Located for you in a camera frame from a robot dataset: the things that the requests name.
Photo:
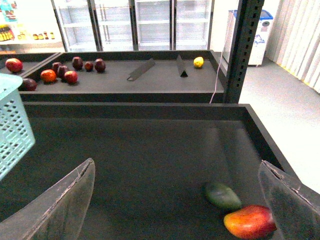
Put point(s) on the black triangular divider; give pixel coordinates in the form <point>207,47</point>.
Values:
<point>138,72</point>
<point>181,67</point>

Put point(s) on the dark green avocado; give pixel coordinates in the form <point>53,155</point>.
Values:
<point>222,196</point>

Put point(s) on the small brown red fruit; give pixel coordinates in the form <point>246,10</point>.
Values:
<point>88,66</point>

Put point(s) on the small red apple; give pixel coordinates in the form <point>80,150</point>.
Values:
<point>71,77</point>

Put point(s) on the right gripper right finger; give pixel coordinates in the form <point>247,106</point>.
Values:
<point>295,207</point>

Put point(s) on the glass door display fridges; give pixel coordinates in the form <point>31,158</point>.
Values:
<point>134,25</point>

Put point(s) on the black near display tray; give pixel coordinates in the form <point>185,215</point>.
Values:
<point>152,162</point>

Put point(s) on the light teal plastic basket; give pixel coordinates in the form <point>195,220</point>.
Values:
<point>16,135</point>

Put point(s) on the black far left tray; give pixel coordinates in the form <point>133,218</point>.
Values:
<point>29,61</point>

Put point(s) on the dark maroon fruit tall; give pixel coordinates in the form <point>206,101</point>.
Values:
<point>77,63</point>

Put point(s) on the black perforated shelf post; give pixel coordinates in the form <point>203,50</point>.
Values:
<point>246,23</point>

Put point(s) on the black triangular divider left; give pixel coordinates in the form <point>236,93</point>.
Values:
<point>138,72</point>

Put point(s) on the dark maroon fruit right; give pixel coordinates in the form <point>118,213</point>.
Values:
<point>100,65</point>

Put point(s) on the dark maroon fruit back left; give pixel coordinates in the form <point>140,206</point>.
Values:
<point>55,67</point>

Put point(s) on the black far display tray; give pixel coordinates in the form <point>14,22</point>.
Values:
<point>160,84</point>

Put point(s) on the white chest freezer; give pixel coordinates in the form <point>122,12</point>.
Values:
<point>260,40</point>

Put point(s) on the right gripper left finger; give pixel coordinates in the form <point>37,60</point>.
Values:
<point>56,214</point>

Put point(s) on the dark purple fruit front left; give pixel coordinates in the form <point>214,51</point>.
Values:
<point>28,84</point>

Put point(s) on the dark maroon fruit middle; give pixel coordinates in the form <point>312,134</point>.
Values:
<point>62,69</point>

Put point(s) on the red orange mango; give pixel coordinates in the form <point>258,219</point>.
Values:
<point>250,223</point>

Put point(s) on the red fruit far left tray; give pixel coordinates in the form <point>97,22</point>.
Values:
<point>14,65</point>

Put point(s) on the black display tray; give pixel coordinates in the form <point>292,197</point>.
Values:
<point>160,84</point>
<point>152,162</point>

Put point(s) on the yellow lemon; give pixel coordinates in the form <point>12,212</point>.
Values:
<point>198,62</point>

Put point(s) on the black triangular divider right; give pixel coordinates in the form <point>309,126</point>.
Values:
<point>181,67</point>

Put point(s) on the orange red fruit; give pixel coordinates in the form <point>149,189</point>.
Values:
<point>48,76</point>

